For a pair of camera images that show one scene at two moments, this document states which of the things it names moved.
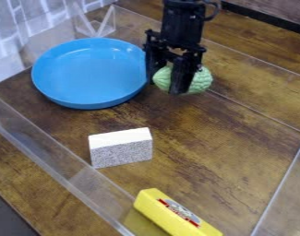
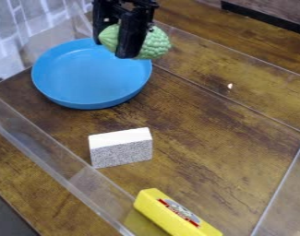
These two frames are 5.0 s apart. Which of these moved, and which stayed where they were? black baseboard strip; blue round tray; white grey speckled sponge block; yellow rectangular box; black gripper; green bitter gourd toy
Moved: black gripper; green bitter gourd toy
Stayed: white grey speckled sponge block; yellow rectangular box; black baseboard strip; blue round tray
